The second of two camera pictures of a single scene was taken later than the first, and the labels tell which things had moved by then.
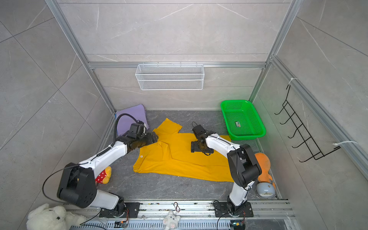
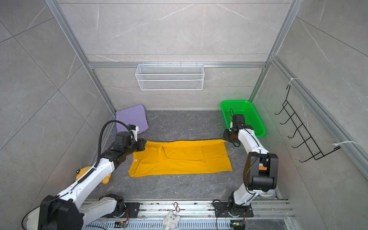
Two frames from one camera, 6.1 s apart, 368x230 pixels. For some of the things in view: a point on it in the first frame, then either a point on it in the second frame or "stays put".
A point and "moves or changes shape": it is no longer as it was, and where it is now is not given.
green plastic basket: [242, 120] stays put
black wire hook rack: [308, 141] stays put
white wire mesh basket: [189, 77] stays put
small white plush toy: [170, 222] stays put
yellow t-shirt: [172, 154] moves or changes shape
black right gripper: [195, 148] -> [226, 136]
